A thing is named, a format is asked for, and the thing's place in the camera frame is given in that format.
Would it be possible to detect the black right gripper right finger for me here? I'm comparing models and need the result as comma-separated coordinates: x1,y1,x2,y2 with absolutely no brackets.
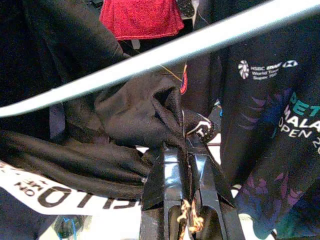
191,149,241,240

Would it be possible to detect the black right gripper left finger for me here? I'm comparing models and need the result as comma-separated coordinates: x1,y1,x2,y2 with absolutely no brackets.
139,146,187,240

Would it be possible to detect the black garment with lettered band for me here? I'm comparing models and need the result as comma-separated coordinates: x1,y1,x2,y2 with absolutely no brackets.
0,0,221,240

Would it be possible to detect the black printed sports shirt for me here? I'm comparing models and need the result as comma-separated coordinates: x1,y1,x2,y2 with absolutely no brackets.
189,0,320,240

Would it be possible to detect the red shirt with yellow print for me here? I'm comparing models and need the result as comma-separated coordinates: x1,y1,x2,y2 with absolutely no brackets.
99,0,186,42

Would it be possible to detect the metal clothes rail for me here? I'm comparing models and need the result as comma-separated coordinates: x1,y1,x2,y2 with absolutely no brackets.
0,0,320,118

